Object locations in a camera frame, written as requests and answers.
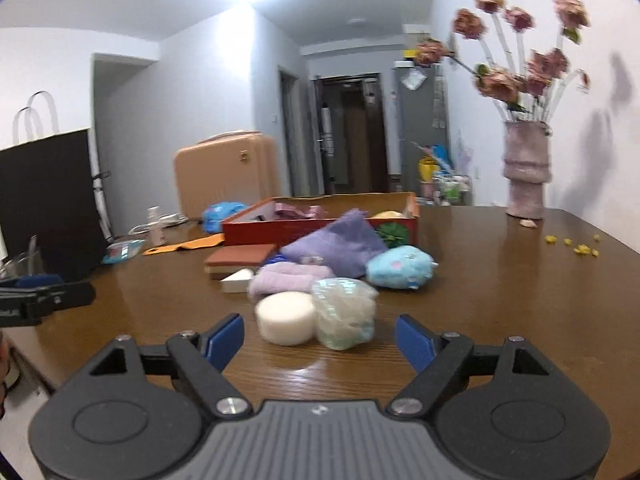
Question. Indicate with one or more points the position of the blue snack packet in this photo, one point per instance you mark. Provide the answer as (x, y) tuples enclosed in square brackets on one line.
[(119, 252)]

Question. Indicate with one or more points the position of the white triangular box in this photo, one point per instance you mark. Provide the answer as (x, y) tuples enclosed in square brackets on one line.
[(237, 282)]

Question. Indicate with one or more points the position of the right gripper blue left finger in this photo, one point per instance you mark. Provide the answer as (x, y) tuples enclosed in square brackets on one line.
[(200, 359)]

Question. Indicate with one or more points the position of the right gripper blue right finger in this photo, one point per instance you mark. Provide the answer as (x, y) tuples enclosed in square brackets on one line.
[(439, 362)]

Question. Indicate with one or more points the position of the purple knitted cloth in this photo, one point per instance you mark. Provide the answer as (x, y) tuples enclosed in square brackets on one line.
[(346, 245)]

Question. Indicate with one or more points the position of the cluttered wire storage rack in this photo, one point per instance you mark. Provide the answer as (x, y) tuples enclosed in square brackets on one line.
[(440, 183)]

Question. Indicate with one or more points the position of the pink hard-shell suitcase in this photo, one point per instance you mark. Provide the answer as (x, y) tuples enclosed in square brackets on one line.
[(236, 166)]

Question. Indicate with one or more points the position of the yellow petal crumbs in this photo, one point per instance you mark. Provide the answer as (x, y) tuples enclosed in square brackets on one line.
[(578, 249)]

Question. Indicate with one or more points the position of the pale pink towel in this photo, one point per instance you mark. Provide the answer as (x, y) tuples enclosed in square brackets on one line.
[(286, 277)]

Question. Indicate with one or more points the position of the pink satin cloth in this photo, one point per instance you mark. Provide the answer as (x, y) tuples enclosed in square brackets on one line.
[(284, 211)]

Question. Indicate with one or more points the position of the pink textured vase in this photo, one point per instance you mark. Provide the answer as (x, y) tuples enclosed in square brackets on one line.
[(527, 167)]

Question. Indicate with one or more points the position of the dried pink rose bouquet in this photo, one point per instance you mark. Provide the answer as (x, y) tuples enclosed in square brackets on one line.
[(525, 86)]

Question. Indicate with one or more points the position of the blue tissue pack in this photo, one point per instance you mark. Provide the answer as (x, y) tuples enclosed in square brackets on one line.
[(215, 214)]

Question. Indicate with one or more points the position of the orange cloth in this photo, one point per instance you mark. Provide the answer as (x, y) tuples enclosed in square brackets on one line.
[(210, 241)]

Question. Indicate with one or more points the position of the white round sponge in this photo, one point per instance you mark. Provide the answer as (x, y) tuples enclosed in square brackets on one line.
[(286, 318)]

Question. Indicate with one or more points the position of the black paper shopping bag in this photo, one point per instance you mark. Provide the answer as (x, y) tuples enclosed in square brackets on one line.
[(48, 199)]

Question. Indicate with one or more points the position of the dark entrance door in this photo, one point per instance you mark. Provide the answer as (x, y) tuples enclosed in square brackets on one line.
[(351, 133)]

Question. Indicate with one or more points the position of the light blue plush toy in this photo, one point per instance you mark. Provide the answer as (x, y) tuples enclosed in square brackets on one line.
[(403, 267)]

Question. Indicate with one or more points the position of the red orange cardboard box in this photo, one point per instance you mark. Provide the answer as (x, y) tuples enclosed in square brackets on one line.
[(257, 224)]

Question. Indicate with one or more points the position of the white bottle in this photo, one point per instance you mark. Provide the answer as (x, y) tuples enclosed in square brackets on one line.
[(155, 227)]

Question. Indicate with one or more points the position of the clear plastic bundle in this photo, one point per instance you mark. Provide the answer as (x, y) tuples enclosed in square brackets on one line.
[(345, 312)]

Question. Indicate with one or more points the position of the grey metal cabinet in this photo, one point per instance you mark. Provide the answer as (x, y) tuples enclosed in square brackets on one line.
[(421, 116)]

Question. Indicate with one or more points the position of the fallen rose petal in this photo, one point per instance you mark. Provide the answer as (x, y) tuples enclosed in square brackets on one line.
[(528, 224)]

